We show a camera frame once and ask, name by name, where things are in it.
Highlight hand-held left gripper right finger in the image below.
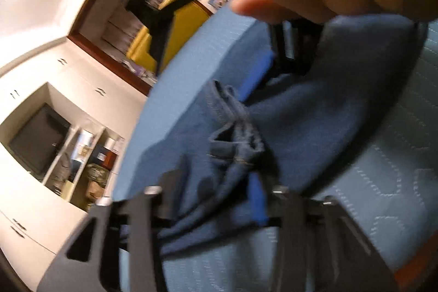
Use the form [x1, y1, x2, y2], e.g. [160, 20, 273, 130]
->
[248, 172, 399, 292]

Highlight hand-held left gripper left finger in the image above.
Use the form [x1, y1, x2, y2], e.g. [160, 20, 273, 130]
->
[37, 170, 183, 292]

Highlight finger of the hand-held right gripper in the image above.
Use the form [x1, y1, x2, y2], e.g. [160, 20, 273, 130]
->
[125, 0, 209, 79]
[240, 20, 322, 101]

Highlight blue denim pants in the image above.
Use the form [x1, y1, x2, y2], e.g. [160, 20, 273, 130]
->
[155, 13, 428, 258]

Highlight yellow chair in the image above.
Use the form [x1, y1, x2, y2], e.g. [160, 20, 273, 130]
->
[126, 0, 211, 74]

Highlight lace curtain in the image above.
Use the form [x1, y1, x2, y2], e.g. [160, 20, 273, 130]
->
[82, 0, 178, 74]

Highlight tan handbag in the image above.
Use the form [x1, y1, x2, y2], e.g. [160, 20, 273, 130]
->
[85, 184, 107, 210]

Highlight green patterned handbag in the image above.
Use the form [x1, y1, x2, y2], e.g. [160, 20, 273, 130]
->
[85, 164, 113, 189]

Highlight dark red box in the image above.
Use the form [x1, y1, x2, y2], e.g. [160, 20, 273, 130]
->
[97, 146, 119, 169]

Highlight black television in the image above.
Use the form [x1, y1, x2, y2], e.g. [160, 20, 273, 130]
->
[7, 103, 72, 176]

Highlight bed with blue quilted cover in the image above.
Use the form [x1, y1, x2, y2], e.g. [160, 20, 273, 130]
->
[113, 6, 438, 292]

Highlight cream wall cabinet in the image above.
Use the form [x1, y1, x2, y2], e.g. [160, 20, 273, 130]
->
[0, 49, 151, 282]

